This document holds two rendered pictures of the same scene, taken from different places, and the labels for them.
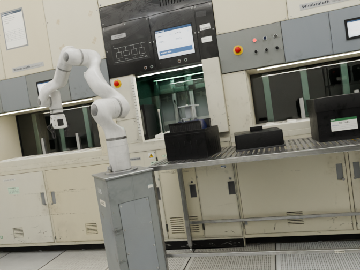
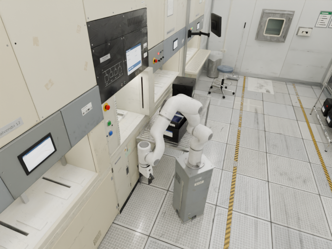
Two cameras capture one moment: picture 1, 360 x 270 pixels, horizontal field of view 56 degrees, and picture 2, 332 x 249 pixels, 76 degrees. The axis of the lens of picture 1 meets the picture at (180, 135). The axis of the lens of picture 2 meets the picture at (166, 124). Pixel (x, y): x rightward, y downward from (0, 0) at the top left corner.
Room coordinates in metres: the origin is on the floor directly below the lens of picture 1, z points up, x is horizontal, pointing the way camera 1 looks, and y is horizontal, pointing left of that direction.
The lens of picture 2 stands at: (2.16, 1.81, 2.18)
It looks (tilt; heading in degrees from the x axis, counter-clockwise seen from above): 35 degrees down; 272
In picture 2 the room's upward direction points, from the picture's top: 2 degrees clockwise
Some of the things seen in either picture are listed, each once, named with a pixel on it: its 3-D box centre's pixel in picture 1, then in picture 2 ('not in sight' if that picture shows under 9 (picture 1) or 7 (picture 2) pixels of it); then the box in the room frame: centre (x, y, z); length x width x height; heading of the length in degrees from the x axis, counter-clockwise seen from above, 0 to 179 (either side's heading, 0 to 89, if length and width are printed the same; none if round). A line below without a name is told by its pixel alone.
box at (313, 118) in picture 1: (337, 116); (184, 89); (2.01, -0.95, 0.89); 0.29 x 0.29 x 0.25; 78
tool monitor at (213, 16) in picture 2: not in sight; (205, 26); (1.71, -1.74, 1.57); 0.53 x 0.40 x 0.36; 164
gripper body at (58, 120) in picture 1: (58, 120); (145, 168); (2.32, 0.81, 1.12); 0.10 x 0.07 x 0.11; 139
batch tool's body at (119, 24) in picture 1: (184, 121); (96, 113); (2.97, -0.05, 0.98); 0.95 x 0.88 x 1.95; 164
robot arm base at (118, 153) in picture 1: (119, 155); (195, 154); (1.93, 0.36, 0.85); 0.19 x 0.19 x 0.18
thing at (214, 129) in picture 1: (193, 142); (172, 126); (2.15, -0.08, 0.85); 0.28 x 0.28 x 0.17; 66
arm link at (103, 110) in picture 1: (108, 119); (201, 138); (1.90, 0.38, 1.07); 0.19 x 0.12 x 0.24; 139
